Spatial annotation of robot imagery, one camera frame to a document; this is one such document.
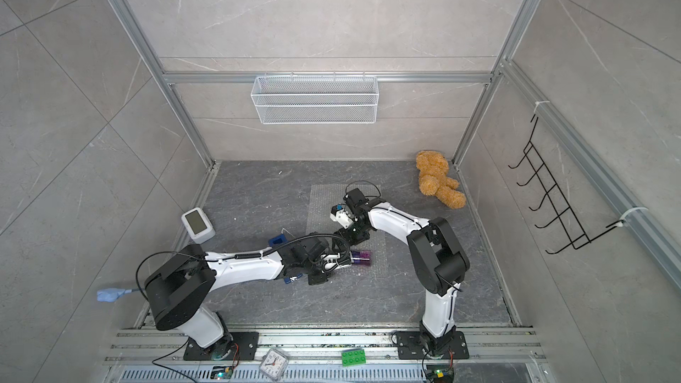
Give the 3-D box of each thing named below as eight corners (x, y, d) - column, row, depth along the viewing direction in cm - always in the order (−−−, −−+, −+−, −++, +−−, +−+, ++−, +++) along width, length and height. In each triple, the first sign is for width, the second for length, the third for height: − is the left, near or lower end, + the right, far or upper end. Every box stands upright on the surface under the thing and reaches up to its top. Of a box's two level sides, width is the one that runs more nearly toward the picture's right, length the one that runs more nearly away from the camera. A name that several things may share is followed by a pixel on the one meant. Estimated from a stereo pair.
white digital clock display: (196, 247, 95) (190, 241, 92) (185, 220, 103) (178, 213, 99) (217, 236, 98) (212, 229, 95) (205, 210, 106) (200, 203, 102)
